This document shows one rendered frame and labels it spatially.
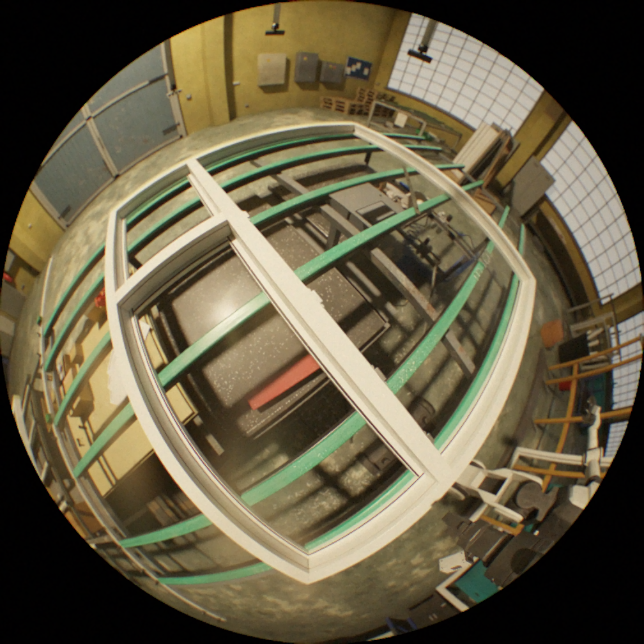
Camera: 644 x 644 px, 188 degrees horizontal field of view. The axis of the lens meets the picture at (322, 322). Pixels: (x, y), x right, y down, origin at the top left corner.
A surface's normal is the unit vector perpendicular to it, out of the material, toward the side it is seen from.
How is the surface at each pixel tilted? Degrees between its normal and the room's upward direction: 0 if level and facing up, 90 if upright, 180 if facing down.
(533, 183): 90
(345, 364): 0
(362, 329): 0
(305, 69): 90
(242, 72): 90
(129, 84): 90
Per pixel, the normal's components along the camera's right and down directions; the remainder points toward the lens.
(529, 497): -0.51, -0.82
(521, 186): -0.76, 0.59
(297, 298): 0.12, -0.30
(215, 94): 0.64, 0.75
